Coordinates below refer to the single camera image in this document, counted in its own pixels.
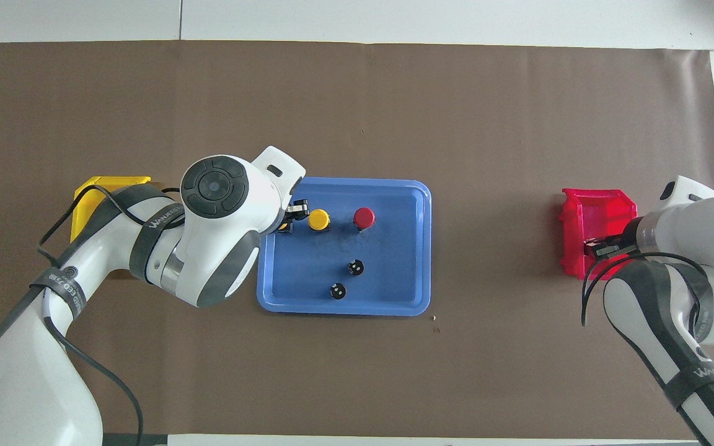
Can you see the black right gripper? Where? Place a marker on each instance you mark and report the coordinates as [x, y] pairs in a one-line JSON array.
[[631, 236]]

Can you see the red push button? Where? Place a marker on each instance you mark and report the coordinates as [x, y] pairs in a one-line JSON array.
[[364, 217]]

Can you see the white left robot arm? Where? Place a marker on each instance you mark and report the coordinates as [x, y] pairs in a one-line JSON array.
[[22, 384]]

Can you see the red plastic storage bin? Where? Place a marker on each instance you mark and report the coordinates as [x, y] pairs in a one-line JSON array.
[[580, 217]]

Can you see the small black round knob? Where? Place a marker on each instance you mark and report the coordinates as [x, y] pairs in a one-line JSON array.
[[338, 290], [356, 267]]

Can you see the blue plastic tray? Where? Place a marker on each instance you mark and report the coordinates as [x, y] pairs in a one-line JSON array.
[[382, 285]]

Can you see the brown paper table mat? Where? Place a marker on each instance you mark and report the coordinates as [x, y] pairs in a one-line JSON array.
[[357, 93]]

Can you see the yellow plastic storage bin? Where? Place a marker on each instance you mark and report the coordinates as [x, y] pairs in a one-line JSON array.
[[84, 198]]

